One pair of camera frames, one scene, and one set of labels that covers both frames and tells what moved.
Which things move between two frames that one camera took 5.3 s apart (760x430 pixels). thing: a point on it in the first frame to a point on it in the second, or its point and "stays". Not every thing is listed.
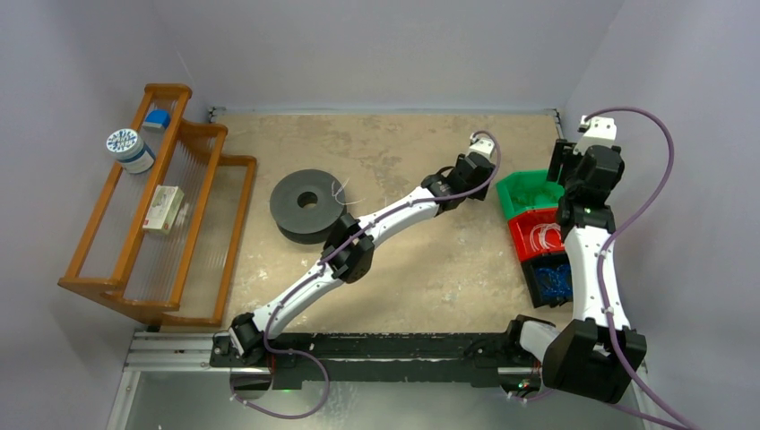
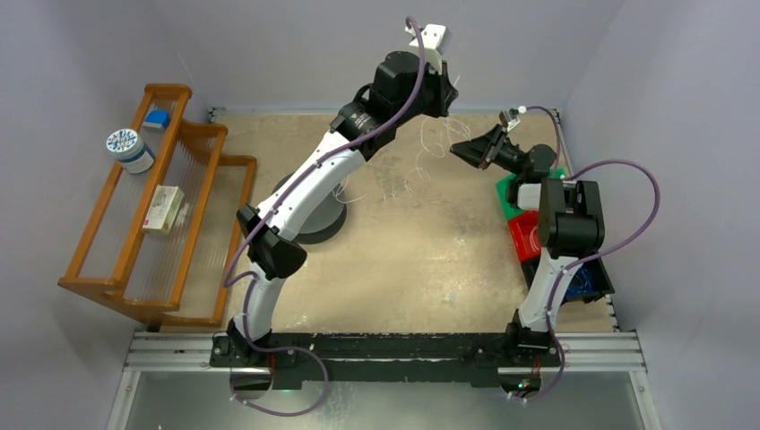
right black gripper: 561,161 to 492,150
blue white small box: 157,120 stays
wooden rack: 161,238 stays
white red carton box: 163,209 stays
